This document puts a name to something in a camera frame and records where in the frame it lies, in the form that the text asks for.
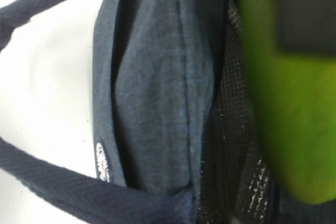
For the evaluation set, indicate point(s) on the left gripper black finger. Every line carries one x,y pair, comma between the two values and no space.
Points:
306,26

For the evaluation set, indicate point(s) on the navy blue lunch bag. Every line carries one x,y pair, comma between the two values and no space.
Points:
173,126

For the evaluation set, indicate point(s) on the green cucumber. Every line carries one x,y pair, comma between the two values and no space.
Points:
293,99

